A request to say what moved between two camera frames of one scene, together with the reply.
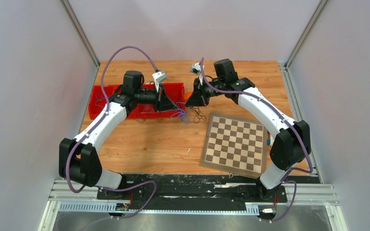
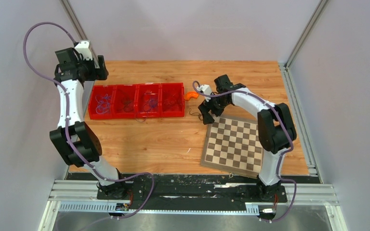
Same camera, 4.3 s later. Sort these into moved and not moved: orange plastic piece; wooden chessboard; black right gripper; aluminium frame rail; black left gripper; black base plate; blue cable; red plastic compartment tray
Moved: black left gripper; blue cable; black right gripper
Not moved: orange plastic piece; black base plate; red plastic compartment tray; wooden chessboard; aluminium frame rail
